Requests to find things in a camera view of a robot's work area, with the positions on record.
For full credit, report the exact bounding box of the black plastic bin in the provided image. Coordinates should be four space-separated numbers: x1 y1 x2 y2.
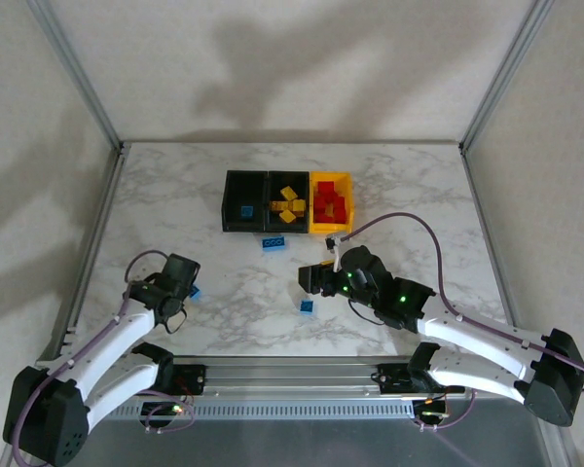
265 169 311 234
221 169 272 234

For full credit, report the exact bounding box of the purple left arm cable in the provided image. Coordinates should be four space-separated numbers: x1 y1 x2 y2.
9 249 196 467

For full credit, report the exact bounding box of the aluminium frame post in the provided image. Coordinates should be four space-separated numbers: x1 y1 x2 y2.
26 0 128 153
458 0 562 153

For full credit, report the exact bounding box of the yellow plastic bin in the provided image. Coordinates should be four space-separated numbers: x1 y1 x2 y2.
309 169 355 235

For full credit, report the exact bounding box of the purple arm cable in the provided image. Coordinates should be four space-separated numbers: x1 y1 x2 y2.
324 212 584 432
9 249 196 467

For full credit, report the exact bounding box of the small black electronics board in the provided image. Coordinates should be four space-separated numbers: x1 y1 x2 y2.
139 399 177 420
412 396 453 423

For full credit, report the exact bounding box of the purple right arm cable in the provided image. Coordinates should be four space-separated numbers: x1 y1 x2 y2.
324 212 584 432

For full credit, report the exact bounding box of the slotted grey cable duct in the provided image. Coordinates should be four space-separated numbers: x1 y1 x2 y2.
60 399 418 420

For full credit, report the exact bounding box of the wide aluminium mounting rail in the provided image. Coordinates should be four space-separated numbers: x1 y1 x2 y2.
36 354 554 403

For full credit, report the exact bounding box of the aluminium table side rail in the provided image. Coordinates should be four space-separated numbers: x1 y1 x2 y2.
459 145 520 327
33 145 131 366

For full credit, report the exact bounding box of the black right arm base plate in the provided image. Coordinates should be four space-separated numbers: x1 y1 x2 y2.
375 362 467 394

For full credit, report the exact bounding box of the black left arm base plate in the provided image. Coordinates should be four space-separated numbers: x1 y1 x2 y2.
172 363 208 396

